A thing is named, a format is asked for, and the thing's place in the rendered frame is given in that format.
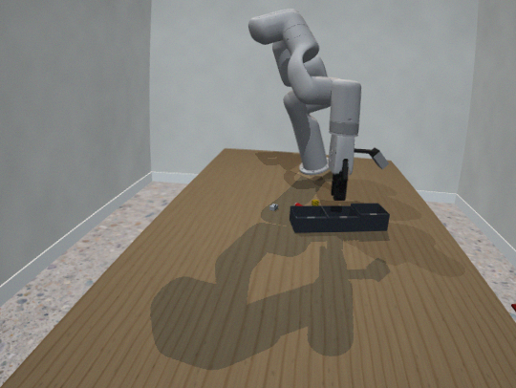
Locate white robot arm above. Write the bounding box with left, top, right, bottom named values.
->
left=248, top=9, right=361, bottom=175

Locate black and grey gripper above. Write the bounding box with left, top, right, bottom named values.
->
left=328, top=131, right=358, bottom=201

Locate dark grey rack of three bins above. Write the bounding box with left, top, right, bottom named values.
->
left=290, top=204, right=390, bottom=233

